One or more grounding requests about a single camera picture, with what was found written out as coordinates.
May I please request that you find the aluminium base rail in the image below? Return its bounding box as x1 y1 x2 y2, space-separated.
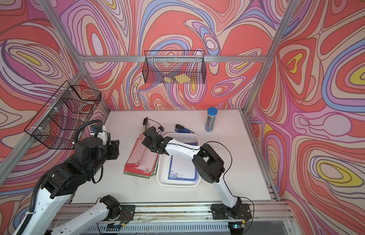
44 201 295 235

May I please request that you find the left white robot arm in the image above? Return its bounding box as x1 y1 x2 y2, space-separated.
15 137 121 235

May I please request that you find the red stationery sheet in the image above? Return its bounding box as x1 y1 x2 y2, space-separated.
124 134 159 178
124 152 159 178

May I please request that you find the black wire basket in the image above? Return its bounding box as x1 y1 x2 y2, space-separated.
142 50 207 84
24 81 101 150

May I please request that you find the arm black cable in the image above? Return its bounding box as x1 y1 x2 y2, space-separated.
205 140 233 192
73 119 104 145

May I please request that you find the left black wire basket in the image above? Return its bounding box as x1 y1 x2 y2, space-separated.
24 81 101 150

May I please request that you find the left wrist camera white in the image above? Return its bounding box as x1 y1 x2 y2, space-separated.
90 124 109 145

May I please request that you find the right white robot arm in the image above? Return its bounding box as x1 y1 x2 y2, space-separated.
142 126 242 219

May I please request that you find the back black wire basket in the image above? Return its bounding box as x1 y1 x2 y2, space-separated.
142 50 207 84

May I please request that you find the yellow sticky note small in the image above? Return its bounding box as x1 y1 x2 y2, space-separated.
164 76 173 83

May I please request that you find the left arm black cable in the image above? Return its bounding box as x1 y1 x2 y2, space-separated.
73 119 104 145

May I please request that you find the white plastic storage tray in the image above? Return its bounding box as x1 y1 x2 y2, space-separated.
157 132 201 188

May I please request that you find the blue lid pen tube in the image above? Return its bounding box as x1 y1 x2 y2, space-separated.
205 107 218 132

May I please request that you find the yellow sticky note large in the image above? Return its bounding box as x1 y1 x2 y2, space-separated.
174 73 191 84

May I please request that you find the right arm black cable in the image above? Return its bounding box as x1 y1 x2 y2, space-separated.
205 140 233 192

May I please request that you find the blue black stapler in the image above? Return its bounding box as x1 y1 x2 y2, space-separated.
175 124 194 134

